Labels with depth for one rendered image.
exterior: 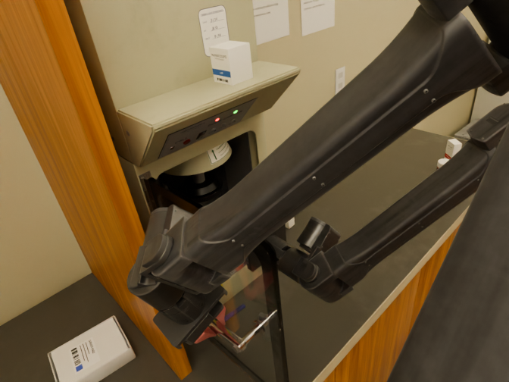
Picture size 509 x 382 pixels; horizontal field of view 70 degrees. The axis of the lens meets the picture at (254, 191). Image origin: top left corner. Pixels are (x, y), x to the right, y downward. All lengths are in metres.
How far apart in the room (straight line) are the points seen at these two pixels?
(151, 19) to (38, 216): 0.67
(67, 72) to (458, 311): 0.46
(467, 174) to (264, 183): 0.38
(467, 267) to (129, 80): 0.55
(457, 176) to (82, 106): 0.54
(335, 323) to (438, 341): 0.76
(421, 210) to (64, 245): 0.95
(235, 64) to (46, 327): 0.84
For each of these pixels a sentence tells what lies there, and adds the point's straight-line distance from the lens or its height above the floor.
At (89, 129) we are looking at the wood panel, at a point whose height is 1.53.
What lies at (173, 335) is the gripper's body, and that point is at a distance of 0.56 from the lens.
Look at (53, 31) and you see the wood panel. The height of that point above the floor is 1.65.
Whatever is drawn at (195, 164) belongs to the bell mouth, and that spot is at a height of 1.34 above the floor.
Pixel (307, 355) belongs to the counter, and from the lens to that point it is 0.90.
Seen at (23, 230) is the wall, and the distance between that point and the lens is 1.15.
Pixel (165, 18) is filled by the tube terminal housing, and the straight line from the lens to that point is 0.67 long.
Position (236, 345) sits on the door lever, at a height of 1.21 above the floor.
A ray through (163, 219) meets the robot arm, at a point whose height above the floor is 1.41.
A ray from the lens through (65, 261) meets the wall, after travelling 1.23.
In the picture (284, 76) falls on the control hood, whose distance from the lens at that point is 0.69.
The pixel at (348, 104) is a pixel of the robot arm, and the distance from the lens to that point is 0.31.
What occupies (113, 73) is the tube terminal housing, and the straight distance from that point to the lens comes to 0.63.
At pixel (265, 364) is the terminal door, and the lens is 0.70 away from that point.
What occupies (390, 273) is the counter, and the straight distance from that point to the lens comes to 1.07.
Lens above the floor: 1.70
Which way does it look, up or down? 33 degrees down
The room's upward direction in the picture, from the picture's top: 7 degrees counter-clockwise
